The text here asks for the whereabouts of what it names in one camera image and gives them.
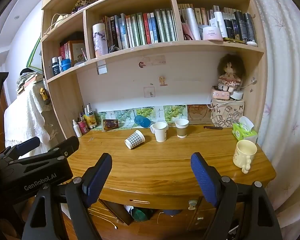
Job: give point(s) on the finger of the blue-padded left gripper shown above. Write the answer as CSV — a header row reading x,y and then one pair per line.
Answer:
x,y
45,220

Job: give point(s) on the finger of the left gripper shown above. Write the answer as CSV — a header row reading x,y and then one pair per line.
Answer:
x,y
23,148
65,148

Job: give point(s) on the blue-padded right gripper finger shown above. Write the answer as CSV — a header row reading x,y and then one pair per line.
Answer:
x,y
258,221

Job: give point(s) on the grey checkered paper cup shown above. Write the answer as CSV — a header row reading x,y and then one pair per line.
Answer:
x,y
134,140

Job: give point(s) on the dark patterned lying cup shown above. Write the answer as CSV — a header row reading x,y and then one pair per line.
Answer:
x,y
110,124

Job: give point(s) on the blue plastic cup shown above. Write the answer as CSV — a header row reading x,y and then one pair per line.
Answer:
x,y
142,121

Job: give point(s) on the small lying white cup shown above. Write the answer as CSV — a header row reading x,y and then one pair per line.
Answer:
x,y
152,128

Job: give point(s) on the white paper cup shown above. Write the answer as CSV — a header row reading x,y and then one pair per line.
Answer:
x,y
161,131

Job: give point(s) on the brown sleeved paper cup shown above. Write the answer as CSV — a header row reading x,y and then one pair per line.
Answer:
x,y
181,126

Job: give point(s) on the white spray bottle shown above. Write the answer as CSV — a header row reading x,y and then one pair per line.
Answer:
x,y
76,128

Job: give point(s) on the pink container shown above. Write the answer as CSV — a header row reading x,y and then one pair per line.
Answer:
x,y
83,127

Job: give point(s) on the white cloth on furniture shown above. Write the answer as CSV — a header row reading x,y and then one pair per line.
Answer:
x,y
28,116

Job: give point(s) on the yellow tube pack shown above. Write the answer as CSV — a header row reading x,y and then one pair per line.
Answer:
x,y
90,117

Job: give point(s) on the cream ceramic mug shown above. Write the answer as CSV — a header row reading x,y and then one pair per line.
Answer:
x,y
244,154

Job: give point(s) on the green tissue box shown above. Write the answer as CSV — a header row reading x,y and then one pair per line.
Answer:
x,y
244,130

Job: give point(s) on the dark pen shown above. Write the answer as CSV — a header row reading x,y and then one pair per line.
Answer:
x,y
212,127

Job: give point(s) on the wooden bookshelf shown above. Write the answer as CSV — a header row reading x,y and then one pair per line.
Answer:
x,y
179,72

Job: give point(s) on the white floral thermos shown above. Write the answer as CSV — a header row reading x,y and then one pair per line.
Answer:
x,y
100,40

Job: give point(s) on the grape picture cards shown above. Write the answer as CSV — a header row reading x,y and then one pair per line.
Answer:
x,y
126,117

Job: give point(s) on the printed letter box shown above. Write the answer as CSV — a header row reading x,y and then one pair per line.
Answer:
x,y
224,113

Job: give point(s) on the pink device box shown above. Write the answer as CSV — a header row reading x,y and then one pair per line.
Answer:
x,y
219,94

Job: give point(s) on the brown-haired rag doll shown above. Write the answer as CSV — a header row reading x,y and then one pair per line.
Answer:
x,y
231,71

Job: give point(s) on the pink cream jar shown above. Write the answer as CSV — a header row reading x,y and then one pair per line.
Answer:
x,y
211,33

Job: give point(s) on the white curtain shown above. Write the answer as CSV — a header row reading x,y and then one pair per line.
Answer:
x,y
279,133

